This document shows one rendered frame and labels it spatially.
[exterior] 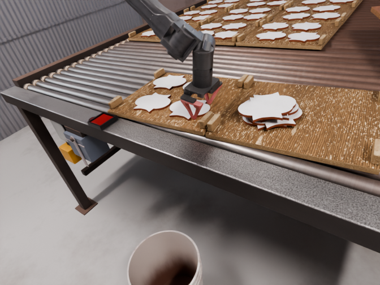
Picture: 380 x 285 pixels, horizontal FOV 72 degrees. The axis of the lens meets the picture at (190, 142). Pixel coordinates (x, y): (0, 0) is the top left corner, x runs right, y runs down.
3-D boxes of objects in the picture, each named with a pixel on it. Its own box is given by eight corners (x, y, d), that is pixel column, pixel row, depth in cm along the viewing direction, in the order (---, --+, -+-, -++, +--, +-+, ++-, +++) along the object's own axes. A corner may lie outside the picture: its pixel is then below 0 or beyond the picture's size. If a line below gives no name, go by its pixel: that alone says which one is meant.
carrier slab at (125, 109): (203, 136, 75) (202, 132, 74) (108, 114, 96) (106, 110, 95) (250, 83, 97) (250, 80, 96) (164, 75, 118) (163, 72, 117)
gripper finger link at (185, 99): (211, 114, 82) (212, 87, 76) (199, 126, 78) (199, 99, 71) (192, 107, 85) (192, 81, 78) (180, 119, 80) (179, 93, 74)
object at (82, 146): (93, 171, 111) (75, 137, 100) (75, 162, 118) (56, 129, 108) (113, 155, 117) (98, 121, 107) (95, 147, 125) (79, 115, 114)
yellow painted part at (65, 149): (74, 164, 126) (51, 124, 112) (65, 159, 131) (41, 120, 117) (88, 155, 131) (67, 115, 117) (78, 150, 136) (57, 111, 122)
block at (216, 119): (212, 132, 73) (211, 124, 72) (207, 131, 74) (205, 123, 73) (221, 121, 77) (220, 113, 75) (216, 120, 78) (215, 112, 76)
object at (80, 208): (84, 215, 182) (16, 109, 132) (74, 208, 189) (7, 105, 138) (98, 203, 189) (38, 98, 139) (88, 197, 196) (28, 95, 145)
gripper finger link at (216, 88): (221, 103, 86) (223, 77, 80) (210, 114, 82) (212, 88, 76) (203, 97, 89) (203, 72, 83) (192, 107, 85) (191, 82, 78)
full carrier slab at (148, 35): (172, 42, 158) (171, 35, 155) (128, 40, 181) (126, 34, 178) (204, 25, 178) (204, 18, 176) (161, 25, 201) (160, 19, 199)
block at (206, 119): (204, 129, 75) (203, 121, 73) (199, 128, 76) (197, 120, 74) (214, 119, 79) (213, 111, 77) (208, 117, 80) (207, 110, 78)
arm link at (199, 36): (164, 52, 70) (182, 26, 64) (172, 35, 78) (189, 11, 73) (199, 78, 74) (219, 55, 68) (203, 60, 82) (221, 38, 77)
